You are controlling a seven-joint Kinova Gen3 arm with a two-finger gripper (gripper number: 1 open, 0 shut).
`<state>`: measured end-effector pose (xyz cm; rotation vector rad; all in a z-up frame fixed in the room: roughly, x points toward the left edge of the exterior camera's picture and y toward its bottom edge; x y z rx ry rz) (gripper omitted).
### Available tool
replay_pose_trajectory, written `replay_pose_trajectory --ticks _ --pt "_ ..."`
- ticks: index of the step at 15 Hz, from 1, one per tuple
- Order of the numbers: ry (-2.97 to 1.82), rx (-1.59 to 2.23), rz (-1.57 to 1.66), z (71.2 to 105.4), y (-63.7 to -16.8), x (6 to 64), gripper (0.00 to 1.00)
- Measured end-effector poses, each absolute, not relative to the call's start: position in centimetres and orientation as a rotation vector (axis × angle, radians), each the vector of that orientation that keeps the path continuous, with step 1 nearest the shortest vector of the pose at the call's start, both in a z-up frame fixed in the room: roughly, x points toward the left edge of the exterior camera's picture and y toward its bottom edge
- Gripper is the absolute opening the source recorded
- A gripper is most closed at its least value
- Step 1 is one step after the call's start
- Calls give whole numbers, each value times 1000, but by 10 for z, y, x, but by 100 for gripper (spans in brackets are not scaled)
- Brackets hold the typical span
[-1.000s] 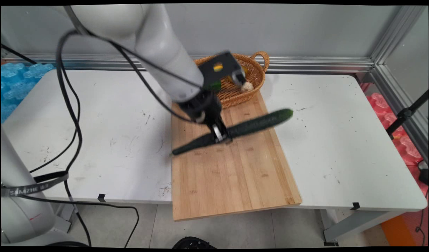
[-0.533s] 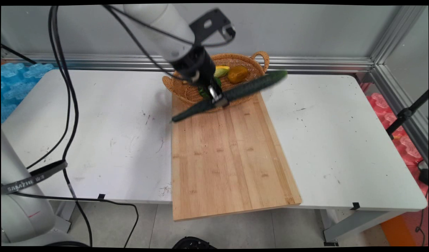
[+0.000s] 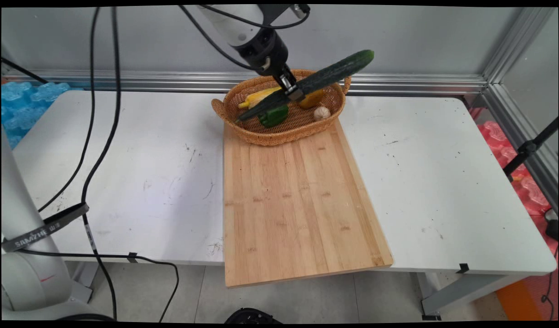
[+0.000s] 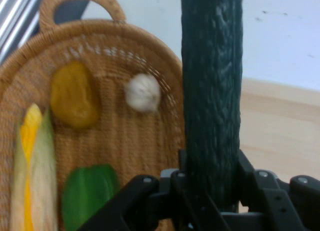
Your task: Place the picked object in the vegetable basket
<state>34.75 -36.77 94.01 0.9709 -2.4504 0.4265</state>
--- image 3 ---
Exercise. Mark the horizontal aluminium frame rail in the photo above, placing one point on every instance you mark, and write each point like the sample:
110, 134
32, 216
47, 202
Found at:
397, 84

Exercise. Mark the black power adapter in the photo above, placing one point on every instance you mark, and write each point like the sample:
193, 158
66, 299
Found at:
552, 228

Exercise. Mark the blue foam mat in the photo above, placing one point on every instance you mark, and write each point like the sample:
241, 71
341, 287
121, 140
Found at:
24, 107

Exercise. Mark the green bell pepper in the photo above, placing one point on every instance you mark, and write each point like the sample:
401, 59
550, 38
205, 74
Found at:
274, 117

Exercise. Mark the white garlic bulb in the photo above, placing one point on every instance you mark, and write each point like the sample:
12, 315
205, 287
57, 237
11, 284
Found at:
322, 114

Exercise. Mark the long dark green cucumber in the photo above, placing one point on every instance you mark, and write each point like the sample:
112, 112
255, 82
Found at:
334, 72

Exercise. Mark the woven wicker basket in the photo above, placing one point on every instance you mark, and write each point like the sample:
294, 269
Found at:
288, 132

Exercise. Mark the yellow corn cob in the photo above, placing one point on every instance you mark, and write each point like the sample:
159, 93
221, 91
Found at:
260, 96

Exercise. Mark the black round object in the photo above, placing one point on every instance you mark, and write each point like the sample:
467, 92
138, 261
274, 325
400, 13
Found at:
253, 316

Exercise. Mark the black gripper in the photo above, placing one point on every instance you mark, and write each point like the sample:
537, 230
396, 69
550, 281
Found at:
266, 52

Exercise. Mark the black tape tab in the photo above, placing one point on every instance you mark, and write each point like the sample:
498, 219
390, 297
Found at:
132, 257
463, 268

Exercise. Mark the slanted aluminium frame post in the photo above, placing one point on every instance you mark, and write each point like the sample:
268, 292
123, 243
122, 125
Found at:
511, 50

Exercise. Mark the grey table leg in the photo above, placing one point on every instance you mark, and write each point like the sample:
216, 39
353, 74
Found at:
84, 280
466, 291

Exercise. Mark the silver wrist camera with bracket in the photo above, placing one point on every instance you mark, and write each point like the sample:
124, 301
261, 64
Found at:
284, 12

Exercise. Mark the red foam mat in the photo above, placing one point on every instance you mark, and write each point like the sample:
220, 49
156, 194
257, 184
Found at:
530, 187

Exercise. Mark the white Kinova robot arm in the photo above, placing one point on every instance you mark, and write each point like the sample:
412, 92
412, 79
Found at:
28, 278

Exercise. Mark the black tripod leg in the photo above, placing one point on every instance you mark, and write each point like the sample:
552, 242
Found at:
527, 149

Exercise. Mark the orange bell pepper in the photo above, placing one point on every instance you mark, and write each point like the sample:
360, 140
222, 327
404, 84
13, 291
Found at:
315, 99

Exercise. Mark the bamboo cutting board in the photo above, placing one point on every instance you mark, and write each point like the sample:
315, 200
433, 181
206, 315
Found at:
297, 196

